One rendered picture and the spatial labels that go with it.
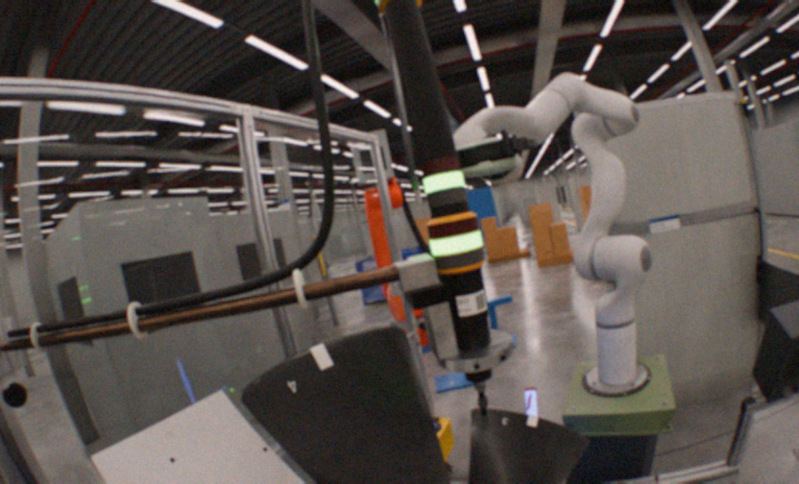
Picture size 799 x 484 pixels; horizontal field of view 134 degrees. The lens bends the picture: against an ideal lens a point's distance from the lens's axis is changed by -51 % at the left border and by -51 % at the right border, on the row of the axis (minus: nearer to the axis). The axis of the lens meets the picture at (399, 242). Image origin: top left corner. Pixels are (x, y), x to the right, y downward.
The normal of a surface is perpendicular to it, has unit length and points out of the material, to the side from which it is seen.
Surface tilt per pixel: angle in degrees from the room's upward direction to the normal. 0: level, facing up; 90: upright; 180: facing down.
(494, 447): 9
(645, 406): 1
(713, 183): 89
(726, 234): 90
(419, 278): 90
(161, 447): 50
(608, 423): 90
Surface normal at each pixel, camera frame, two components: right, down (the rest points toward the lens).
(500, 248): -0.29, 0.11
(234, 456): 0.55, -0.75
